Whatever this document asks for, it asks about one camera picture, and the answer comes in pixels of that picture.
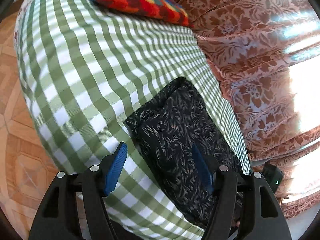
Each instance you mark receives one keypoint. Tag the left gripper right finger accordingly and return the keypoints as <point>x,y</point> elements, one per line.
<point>246,207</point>

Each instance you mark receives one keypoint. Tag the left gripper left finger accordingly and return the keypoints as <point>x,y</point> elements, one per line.
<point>57,215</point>

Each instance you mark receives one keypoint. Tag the black leaf-print pants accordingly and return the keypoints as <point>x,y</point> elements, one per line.
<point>165,129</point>

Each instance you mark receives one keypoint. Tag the brown floral curtain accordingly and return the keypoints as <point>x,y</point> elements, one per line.
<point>265,55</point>

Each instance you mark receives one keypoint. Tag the green white checkered bedsheet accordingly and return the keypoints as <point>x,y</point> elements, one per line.
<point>84,70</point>

